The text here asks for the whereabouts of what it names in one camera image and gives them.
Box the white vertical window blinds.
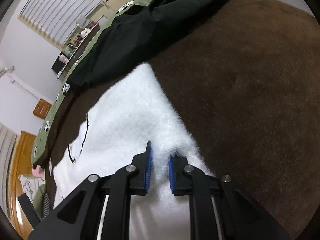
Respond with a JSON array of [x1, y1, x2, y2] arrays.
[[18, 0, 102, 47]]

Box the black garment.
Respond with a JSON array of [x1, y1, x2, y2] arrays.
[[67, 0, 229, 87]]

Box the green folded quilt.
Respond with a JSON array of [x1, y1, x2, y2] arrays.
[[33, 185, 47, 219]]

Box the white printed pillow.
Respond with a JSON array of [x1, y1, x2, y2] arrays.
[[18, 174, 46, 202]]

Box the dark wall shelf desk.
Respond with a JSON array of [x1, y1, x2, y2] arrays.
[[52, 16, 100, 80]]

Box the small wooden drawer cabinet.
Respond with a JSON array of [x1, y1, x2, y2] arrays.
[[33, 99, 52, 119]]

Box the green panda bedsheet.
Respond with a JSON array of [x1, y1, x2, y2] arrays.
[[31, 0, 153, 168]]

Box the wooden headboard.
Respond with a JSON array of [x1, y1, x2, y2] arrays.
[[7, 131, 36, 239]]

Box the white fluffy cardigan black trim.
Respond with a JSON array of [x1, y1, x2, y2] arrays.
[[53, 63, 210, 239]]

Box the grey striped garment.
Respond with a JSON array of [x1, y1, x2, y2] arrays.
[[41, 192, 52, 220]]

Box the brown fleece blanket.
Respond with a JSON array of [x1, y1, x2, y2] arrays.
[[47, 0, 319, 238]]

